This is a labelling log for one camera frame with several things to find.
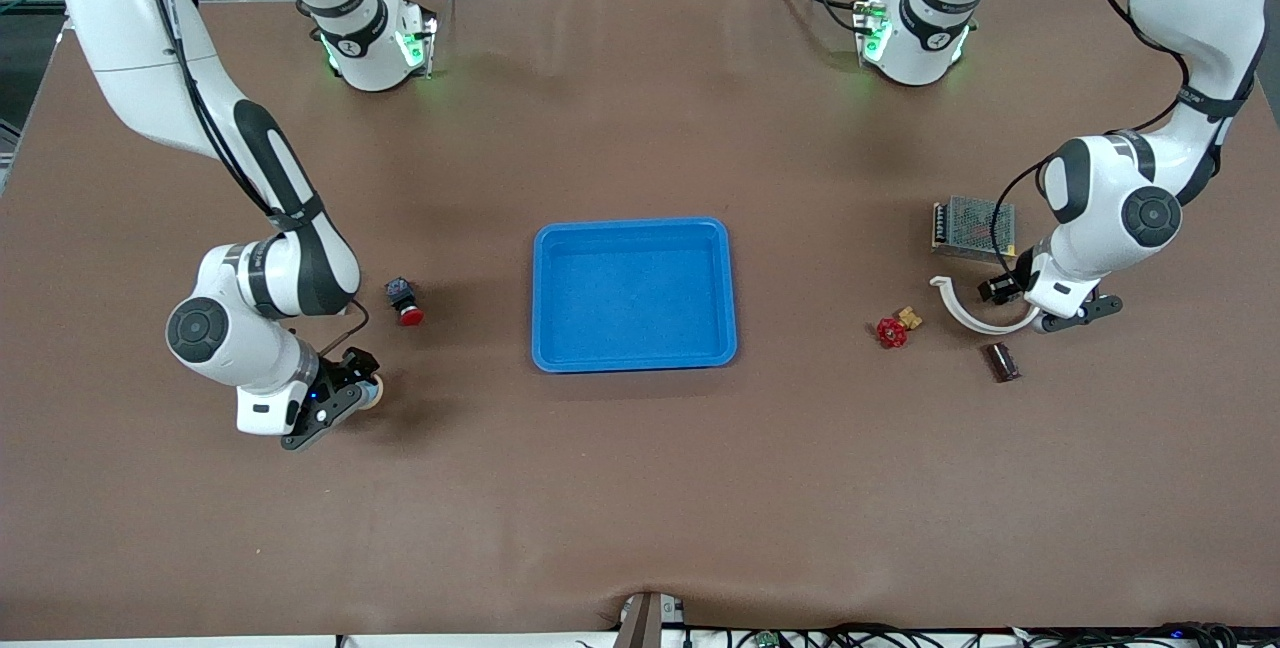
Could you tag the small black terminal block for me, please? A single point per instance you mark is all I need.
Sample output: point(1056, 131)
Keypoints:
point(992, 294)

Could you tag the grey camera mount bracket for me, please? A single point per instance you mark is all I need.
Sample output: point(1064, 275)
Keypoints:
point(648, 623)

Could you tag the blue plastic tray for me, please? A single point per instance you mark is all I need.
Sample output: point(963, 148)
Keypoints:
point(630, 298)

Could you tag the black red mushroom push button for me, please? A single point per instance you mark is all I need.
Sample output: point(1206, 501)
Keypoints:
point(404, 300)

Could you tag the blue call bell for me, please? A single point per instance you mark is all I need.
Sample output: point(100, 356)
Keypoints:
point(374, 394)

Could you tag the metal mesh power supply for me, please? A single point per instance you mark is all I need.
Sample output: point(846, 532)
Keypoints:
point(965, 226)

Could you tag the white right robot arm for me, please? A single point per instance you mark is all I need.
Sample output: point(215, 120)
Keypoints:
point(130, 48)

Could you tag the brown table mat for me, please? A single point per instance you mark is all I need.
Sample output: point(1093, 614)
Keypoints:
point(640, 478)

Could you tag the large dark electrolytic capacitor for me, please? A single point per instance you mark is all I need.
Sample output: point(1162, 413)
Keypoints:
point(1002, 363)

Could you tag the white curved plastic clamp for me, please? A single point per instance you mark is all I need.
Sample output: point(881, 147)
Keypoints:
point(990, 326)

